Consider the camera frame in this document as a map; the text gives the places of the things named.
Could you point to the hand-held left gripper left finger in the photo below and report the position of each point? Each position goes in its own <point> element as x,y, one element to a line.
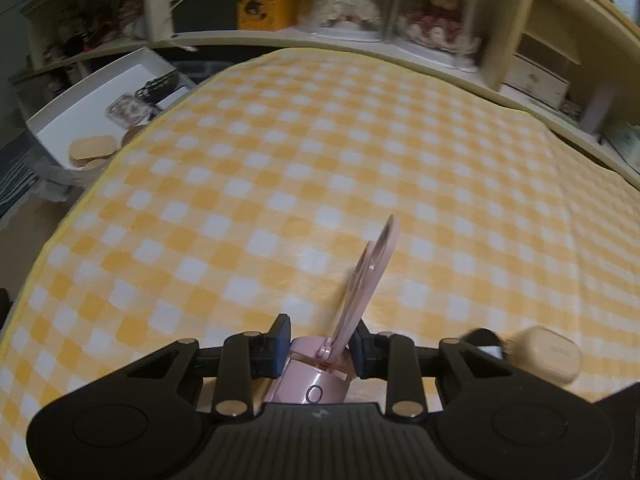
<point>280,350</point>

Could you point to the cream earbuds case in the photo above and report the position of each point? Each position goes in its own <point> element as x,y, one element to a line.
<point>547,355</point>

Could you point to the doll in clear case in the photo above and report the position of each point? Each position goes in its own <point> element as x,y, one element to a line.
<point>440,15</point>
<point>350,5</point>

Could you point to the oval wooden piece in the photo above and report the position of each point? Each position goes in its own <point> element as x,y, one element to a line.
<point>92,149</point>

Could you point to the small black round item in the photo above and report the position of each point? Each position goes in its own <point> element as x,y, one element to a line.
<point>482,338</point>

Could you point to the wooden desktop drawer organiser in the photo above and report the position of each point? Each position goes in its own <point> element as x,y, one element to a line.
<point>537,72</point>

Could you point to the white open box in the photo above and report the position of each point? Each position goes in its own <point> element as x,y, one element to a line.
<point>75,110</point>

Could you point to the dark green box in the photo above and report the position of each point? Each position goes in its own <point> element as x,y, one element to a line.
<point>205,12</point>

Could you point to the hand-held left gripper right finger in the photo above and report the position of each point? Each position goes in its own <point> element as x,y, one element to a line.
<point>360,355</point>

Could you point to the purple container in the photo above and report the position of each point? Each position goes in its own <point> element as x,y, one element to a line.
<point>597,110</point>

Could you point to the black hair claw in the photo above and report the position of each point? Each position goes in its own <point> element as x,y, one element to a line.
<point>160,87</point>

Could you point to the yellow box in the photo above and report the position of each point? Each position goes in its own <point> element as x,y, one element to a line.
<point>262,9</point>

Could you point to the cluster of small figurines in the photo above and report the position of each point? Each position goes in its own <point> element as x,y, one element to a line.
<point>95,30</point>

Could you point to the blue striped cloth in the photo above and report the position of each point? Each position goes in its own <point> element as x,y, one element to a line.
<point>15,175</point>

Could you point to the yellow checkered cloth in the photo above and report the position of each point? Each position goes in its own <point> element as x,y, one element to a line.
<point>300,160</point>

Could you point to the clear plastic trinket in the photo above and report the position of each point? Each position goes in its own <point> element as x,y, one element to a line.
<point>127,110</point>

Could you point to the long wooden shelf unit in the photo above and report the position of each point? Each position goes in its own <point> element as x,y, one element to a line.
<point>250,40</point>

